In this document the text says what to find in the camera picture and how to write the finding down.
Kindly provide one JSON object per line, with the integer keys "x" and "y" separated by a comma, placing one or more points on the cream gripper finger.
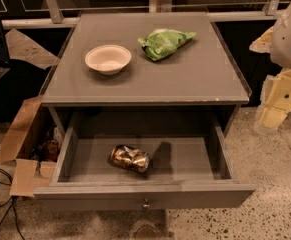
{"x": 262, "y": 44}
{"x": 275, "y": 102}

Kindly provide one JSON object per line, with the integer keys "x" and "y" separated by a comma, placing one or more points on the crushed orange soda can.
{"x": 130, "y": 158}

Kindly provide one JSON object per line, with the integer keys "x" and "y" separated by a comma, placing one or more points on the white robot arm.
{"x": 280, "y": 49}

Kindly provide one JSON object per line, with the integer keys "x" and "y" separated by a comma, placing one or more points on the grey open top drawer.
{"x": 189, "y": 164}

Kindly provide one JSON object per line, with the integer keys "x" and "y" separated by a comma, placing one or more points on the grey cabinet with counter top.
{"x": 198, "y": 73}

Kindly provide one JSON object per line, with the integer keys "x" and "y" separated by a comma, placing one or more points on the metal drawer knob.
{"x": 146, "y": 204}

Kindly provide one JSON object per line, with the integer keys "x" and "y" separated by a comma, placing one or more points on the green chip bag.
{"x": 162, "y": 43}

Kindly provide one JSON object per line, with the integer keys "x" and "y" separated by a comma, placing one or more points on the white paper bowl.
{"x": 108, "y": 59}

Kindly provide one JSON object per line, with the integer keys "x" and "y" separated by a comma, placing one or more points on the brown cardboard sheet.
{"x": 22, "y": 47}

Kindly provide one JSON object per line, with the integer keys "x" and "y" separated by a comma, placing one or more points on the open cardboard box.
{"x": 24, "y": 134}

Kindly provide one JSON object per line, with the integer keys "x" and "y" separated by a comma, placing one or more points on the metal frame railing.
{"x": 27, "y": 14}

